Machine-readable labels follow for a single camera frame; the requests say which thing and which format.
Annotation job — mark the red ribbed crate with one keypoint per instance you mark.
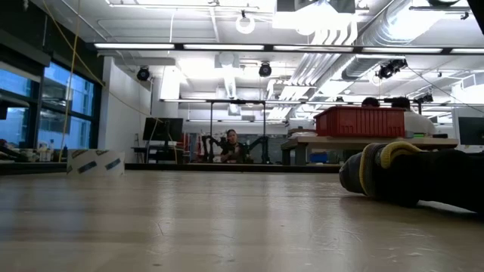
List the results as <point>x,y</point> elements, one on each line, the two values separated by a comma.
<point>359,122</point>

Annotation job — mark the black beam with light strips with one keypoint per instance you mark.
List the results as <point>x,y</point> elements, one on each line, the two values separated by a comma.
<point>132,46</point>

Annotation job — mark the black table frame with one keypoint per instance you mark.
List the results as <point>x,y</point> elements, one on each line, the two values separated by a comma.
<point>227,168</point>

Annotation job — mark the black gantry frame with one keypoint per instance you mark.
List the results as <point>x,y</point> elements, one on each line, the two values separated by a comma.
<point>238,101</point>

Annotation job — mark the black shelf table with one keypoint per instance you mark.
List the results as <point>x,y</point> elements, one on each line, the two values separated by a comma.
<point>15,155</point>

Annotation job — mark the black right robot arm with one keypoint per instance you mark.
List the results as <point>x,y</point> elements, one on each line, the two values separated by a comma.
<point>479,9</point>

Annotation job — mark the person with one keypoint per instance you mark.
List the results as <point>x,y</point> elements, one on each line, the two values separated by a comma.
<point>232,149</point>
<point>416,122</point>
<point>370,102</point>

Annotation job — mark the wooden table green legs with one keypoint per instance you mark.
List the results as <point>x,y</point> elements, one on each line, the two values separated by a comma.
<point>359,143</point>

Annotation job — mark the blue bin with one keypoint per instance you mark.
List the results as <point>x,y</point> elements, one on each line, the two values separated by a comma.
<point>318,157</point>

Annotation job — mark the black round ceiling speaker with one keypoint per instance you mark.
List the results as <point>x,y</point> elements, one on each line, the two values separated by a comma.
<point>265,70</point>
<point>143,74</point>

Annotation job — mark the black monitor desk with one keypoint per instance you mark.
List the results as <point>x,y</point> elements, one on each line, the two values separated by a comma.
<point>151,151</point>

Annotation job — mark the black background robot arm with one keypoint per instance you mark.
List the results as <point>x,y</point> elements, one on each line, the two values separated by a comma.
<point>206,140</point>
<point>262,141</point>

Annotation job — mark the black framed window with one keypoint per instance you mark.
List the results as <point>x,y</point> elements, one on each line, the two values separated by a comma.
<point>36,113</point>

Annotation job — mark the silver ventilation duct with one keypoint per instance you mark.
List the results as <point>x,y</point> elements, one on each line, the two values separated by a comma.
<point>378,30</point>

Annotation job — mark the black computer monitor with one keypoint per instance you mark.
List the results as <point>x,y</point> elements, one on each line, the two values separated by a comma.
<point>162,129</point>
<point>472,130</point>

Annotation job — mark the black ceiling camera cluster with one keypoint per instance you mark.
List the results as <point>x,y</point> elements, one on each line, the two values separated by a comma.
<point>391,68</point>

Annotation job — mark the black and yellow glove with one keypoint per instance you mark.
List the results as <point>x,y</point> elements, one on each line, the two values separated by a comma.
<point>435,177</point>

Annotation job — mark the black overhead box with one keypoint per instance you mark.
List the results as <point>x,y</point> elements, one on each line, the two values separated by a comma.
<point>291,4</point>

